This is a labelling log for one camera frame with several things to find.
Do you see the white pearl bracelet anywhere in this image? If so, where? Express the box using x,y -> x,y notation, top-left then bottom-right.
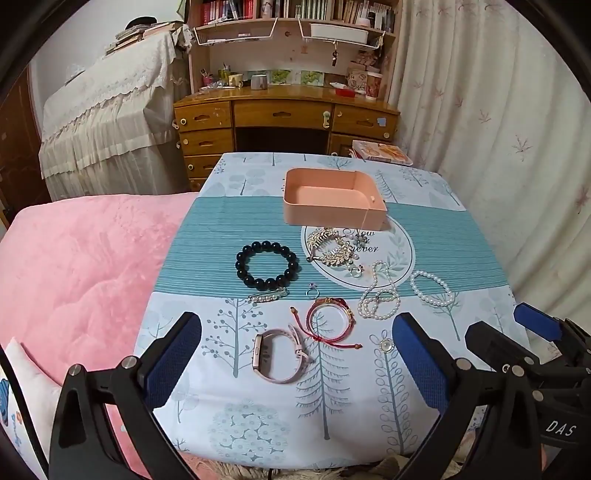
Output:
410,270 -> 453,308

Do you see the black bead bracelet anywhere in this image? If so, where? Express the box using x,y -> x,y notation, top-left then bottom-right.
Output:
235,241 -> 301,291

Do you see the pearl hair clip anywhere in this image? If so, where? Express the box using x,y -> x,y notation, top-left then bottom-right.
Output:
247,287 -> 291,304

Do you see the stack of orange cover books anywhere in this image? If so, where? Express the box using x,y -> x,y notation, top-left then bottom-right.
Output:
352,141 -> 414,166

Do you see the pink plastic tray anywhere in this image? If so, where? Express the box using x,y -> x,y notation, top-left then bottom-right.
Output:
283,168 -> 389,230

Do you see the red cord bracelet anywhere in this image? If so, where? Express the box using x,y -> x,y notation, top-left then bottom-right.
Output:
290,296 -> 363,349

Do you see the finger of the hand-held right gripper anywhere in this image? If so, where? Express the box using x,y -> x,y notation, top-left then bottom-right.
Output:
465,322 -> 555,384
514,302 -> 591,365

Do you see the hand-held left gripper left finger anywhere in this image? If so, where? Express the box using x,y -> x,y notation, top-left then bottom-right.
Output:
48,311 -> 204,480

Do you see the row of shelf books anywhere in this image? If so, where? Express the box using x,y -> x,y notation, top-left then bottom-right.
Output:
201,0 -> 398,24

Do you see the white pearl necklace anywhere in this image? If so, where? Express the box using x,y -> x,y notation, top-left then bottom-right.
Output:
358,261 -> 402,320

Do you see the pink fleece blanket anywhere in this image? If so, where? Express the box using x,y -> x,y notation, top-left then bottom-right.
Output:
0,194 -> 199,467

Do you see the pink smart band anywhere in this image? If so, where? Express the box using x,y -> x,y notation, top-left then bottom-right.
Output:
252,325 -> 311,384

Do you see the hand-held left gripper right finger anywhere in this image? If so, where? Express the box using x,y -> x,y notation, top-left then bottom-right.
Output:
392,312 -> 543,480

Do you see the silver flower brooch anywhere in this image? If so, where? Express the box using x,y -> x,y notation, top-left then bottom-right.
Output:
345,231 -> 373,252

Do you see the pile of flat books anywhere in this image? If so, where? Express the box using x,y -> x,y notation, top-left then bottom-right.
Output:
106,21 -> 181,54

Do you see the white lace covered furniture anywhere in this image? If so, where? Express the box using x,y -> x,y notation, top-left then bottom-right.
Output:
38,23 -> 192,199

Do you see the white wire basket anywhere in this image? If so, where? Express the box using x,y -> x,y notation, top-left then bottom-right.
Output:
298,17 -> 386,47
193,17 -> 279,46

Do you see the wooden bookshelf hutch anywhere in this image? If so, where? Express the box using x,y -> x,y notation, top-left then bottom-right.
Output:
187,0 -> 402,93

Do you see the white leaf print curtain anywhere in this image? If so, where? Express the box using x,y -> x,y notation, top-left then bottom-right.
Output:
388,0 -> 591,324

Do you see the brown wooden door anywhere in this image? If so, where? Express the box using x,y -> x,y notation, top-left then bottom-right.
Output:
0,74 -> 51,217

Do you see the wooden desk with drawers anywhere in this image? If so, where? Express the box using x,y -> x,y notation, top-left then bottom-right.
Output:
173,85 -> 402,192

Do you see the tree print tablecloth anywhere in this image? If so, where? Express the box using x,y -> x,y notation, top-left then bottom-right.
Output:
134,152 -> 532,467

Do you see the white printed pillow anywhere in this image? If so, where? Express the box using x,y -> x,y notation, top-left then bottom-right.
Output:
0,337 -> 63,472

